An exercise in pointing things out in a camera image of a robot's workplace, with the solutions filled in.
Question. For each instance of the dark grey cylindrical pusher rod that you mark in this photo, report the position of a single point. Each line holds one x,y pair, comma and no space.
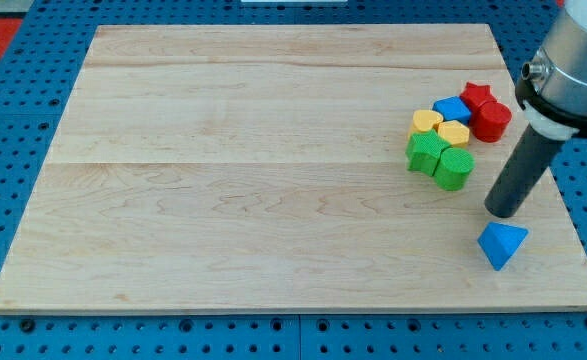
528,161

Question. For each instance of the green star block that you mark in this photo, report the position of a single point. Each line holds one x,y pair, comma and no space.
424,151

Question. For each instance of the red star block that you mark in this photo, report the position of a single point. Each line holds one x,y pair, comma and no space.
474,96

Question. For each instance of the light wooden board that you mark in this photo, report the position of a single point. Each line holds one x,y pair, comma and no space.
252,169

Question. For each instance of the red cylinder block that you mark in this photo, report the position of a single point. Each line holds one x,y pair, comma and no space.
490,121

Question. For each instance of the green cylinder block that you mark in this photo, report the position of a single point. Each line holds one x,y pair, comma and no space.
453,170

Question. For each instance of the blue triangle block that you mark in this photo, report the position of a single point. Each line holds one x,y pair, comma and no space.
500,242

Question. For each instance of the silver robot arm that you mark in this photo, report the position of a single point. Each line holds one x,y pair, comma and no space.
552,92

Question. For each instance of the blue cube block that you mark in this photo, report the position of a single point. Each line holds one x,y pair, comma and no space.
453,109

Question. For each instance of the yellow heart block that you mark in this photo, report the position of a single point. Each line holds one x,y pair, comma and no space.
424,121

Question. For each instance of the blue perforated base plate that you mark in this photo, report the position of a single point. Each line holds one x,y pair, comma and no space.
36,76

